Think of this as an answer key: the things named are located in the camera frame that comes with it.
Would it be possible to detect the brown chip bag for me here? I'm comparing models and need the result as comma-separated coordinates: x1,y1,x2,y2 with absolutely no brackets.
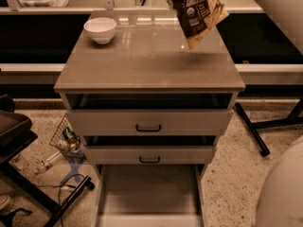
166,0,228,49

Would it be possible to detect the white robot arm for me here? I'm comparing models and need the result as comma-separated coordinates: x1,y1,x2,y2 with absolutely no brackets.
253,0,303,227

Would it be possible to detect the grey drawer cabinet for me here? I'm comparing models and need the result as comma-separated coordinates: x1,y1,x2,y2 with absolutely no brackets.
53,9,246,166

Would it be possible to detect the top grey drawer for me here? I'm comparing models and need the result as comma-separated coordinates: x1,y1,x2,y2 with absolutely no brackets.
66,110,233,136

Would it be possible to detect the middle grey drawer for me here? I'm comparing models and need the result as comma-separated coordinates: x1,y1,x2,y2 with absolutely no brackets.
83,146,215,165

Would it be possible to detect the open bottom grey drawer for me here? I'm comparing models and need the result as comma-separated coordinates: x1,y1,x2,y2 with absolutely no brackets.
92,165,206,227

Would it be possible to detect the white ceramic bowl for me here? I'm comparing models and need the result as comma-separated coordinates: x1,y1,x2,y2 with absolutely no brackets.
83,17,116,44

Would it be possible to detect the blue tape cross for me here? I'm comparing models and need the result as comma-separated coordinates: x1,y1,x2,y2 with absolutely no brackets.
61,157,85,183

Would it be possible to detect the black table leg right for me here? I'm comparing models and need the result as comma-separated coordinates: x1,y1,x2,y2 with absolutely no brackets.
235,103,270,157

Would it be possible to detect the clear plastic bottle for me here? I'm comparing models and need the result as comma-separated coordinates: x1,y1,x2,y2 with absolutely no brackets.
34,151,62,174

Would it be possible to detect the dark tray left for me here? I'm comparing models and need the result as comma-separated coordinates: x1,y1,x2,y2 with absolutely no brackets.
0,111,32,148

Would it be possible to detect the black stand base left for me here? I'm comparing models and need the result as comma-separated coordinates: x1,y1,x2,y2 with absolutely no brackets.
1,163,95,227

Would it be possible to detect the wire mesh basket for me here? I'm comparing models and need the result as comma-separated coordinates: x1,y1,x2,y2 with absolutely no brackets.
49,115,84,158

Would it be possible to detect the black cable on floor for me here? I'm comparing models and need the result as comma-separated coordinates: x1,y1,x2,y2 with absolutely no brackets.
34,173,87,227

